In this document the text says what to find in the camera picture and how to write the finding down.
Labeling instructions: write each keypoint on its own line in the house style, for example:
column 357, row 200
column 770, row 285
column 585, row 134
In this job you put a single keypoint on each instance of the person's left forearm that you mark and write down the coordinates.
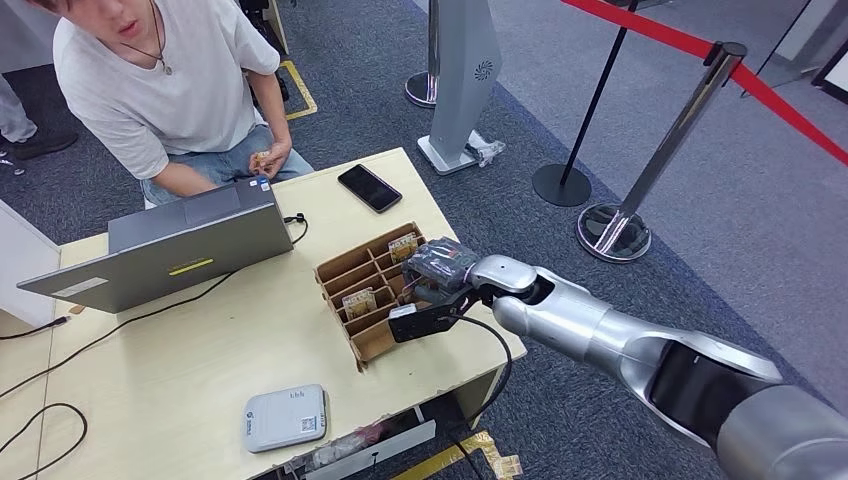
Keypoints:
column 272, row 109

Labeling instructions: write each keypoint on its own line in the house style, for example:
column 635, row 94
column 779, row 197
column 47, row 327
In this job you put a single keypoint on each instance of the person's right forearm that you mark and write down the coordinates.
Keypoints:
column 185, row 179

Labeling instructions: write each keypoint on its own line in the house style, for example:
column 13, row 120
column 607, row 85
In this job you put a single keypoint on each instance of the white card reader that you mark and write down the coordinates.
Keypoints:
column 285, row 417

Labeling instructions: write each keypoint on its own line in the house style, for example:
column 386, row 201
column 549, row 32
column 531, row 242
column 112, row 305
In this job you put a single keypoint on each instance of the grey kiosk stand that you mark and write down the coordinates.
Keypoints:
column 464, row 66

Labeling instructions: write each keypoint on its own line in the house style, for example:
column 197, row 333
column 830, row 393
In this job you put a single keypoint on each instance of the chrome stanchion post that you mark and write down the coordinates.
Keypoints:
column 418, row 91
column 613, row 235

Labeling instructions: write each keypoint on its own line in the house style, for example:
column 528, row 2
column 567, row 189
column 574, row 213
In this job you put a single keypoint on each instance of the black stanchion post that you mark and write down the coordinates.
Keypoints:
column 560, row 185

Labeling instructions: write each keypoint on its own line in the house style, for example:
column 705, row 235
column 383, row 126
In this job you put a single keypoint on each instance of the person's left hand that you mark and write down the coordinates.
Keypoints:
column 272, row 158

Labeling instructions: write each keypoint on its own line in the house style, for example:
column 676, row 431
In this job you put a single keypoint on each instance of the chrome chair base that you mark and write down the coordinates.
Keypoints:
column 10, row 166

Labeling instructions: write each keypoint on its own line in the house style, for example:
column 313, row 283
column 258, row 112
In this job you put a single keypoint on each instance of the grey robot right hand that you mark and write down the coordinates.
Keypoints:
column 440, row 268

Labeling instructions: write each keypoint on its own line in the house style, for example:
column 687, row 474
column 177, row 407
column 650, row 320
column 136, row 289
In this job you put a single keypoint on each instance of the cardboard card organizer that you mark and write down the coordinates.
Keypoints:
column 368, row 331

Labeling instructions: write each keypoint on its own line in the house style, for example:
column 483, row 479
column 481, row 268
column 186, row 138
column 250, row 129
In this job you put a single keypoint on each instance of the red barrier belt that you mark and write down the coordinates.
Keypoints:
column 662, row 33

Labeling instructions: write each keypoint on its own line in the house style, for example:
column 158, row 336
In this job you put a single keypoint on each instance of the bystander person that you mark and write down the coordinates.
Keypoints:
column 13, row 119

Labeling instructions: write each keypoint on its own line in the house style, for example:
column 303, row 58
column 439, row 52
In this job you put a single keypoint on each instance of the white cabinet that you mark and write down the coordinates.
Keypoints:
column 26, row 278

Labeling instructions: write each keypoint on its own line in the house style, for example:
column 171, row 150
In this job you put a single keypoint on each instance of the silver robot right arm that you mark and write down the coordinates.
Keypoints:
column 576, row 331

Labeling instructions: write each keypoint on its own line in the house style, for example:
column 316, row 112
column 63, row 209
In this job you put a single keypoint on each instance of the grey laptop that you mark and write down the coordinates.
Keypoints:
column 166, row 265

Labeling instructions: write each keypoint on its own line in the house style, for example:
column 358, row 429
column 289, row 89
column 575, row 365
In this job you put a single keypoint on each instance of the pale wooden desk leg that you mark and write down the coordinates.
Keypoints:
column 477, row 397

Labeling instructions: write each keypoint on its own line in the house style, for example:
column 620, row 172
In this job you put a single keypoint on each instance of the yellow floor tape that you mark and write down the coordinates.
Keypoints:
column 490, row 457
column 305, row 93

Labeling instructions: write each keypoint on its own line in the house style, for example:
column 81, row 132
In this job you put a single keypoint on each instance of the crumpled plastic bag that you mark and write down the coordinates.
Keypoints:
column 344, row 450

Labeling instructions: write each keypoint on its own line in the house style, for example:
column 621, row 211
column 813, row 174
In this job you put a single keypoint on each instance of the black-framed display board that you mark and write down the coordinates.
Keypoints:
column 805, row 40

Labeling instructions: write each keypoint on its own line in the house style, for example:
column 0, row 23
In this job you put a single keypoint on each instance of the black smartphone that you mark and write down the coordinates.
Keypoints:
column 369, row 189

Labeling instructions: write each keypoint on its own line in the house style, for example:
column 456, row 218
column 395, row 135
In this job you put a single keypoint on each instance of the crumpled clear plastic wrap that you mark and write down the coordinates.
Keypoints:
column 487, row 149

